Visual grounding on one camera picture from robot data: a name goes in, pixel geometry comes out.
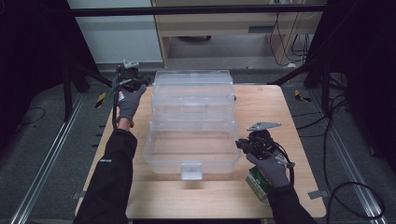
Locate white cabinet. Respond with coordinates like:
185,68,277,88
66,0,164,65

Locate light wooden desk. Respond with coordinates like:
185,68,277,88
150,0,328,68

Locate yellow black striped tape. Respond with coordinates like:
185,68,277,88
293,89,313,104
94,91,107,109

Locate person's left hand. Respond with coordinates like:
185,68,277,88
117,84,149,128

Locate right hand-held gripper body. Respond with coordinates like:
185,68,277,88
245,120,295,169

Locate black metal stand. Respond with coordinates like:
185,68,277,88
267,58,332,117
61,61,126,123

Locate clear plastic storage box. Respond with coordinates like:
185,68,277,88
142,69,243,182

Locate grey tape piece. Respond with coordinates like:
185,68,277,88
71,189,87,201
307,189,331,201

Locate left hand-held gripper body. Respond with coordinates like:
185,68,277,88
115,60,148,93

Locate black horizontal frame bar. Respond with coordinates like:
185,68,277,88
69,4,328,18

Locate black looped floor cable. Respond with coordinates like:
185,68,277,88
328,181,386,220

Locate thin black floor cable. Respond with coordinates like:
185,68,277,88
18,105,47,128

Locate black cables under desk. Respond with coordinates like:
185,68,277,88
268,11,313,68

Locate green cardboard box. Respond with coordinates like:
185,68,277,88
245,165,272,202

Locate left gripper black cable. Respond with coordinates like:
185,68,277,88
111,81,121,131

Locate person's right hand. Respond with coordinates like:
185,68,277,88
245,150,290,189

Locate aluminium floor rail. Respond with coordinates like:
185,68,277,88
10,92,86,224
310,89,389,224

